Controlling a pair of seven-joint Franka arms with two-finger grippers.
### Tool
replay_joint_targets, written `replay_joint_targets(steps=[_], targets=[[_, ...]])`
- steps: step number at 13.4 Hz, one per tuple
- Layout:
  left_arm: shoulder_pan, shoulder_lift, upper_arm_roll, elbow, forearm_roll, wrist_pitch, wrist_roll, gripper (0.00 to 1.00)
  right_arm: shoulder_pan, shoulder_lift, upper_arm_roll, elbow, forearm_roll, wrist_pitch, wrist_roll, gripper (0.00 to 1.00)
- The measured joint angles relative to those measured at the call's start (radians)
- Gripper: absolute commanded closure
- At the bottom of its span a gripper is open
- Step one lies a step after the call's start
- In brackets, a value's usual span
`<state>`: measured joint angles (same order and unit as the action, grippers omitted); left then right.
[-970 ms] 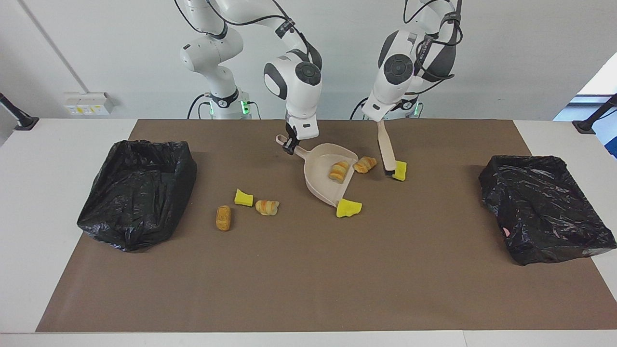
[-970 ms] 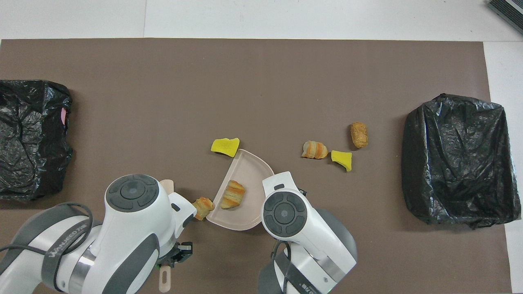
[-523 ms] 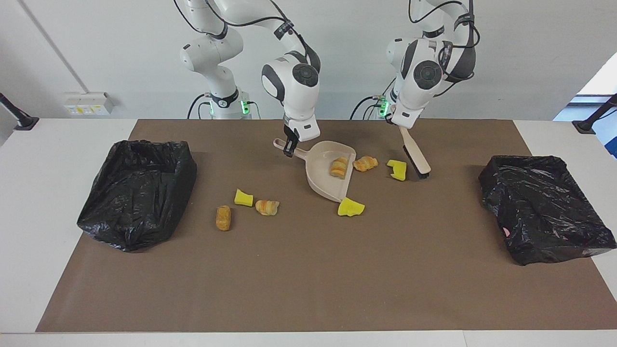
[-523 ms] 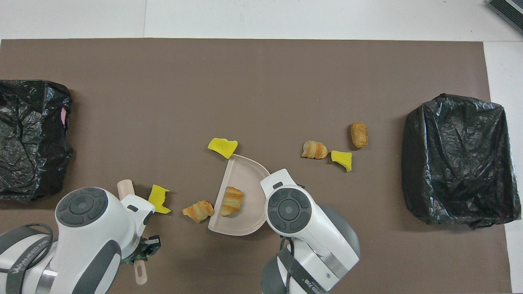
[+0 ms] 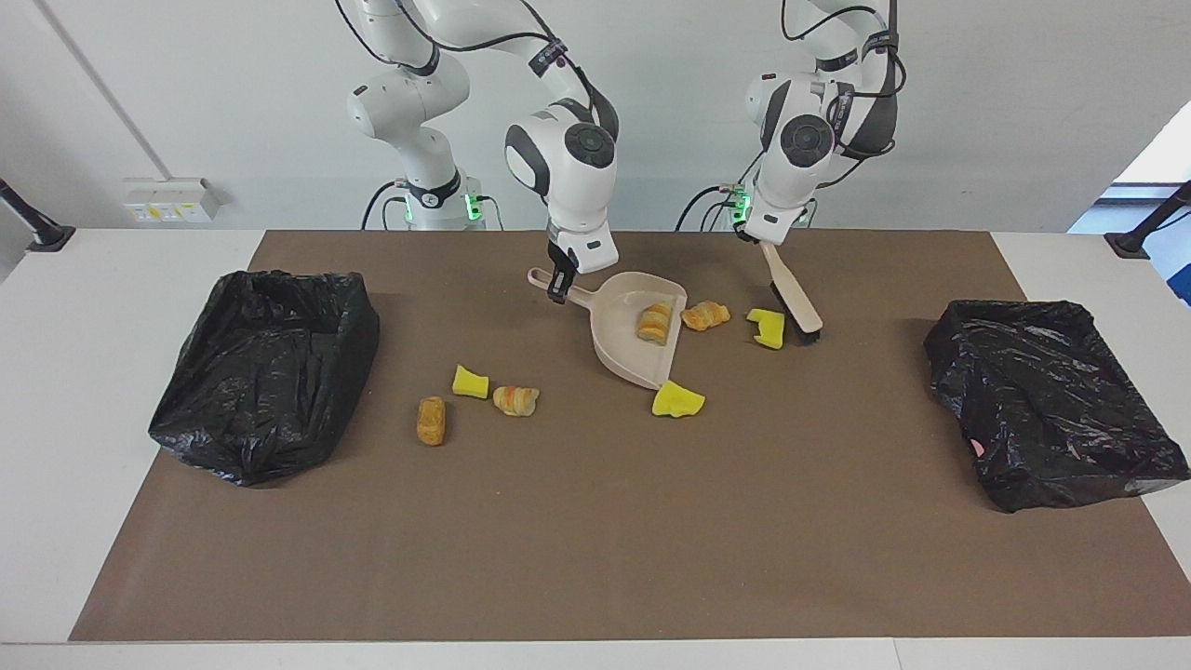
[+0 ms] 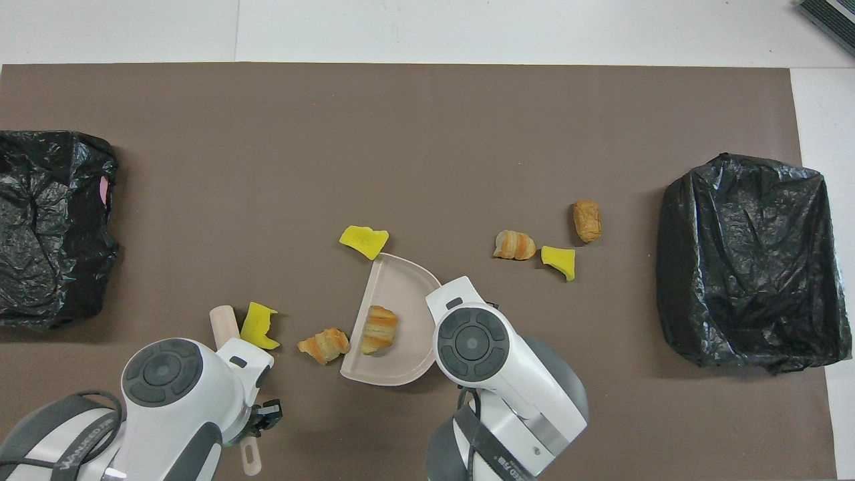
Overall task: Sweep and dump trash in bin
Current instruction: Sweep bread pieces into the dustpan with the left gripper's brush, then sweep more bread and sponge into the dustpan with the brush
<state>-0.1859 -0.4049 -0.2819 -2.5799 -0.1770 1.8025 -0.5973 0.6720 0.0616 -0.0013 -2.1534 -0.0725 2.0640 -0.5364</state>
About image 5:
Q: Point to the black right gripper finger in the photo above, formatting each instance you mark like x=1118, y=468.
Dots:
x=556, y=288
x=568, y=279

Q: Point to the beige brush black bristles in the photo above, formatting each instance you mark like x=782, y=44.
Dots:
x=791, y=284

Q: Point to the black clamp stand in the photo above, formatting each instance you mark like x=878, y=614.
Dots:
x=1149, y=228
x=37, y=231

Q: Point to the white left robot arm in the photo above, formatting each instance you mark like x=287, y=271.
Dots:
x=791, y=177

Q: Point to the striped toy croissant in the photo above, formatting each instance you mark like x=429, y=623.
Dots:
x=705, y=315
x=515, y=400
x=655, y=324

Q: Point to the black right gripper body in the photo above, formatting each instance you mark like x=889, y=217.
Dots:
x=560, y=259

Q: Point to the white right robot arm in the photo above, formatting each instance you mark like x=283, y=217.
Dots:
x=577, y=186

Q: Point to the bright window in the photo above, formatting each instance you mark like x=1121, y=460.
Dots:
x=1163, y=158

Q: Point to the white wall outlet box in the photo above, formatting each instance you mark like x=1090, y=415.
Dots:
x=167, y=200

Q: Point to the black bag bin pink patch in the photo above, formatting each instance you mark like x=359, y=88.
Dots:
x=1051, y=409

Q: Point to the black trash bag bin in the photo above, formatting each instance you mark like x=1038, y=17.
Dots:
x=270, y=391

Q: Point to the brown toy bread roll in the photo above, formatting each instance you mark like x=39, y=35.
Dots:
x=432, y=422

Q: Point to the beige plastic dustpan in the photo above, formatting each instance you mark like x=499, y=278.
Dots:
x=614, y=326

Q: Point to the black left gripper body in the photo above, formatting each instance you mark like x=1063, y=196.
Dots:
x=750, y=233

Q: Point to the brown table mat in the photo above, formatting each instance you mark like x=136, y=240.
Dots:
x=595, y=577

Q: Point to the notched yellow sponge piece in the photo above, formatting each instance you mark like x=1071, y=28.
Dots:
x=768, y=328

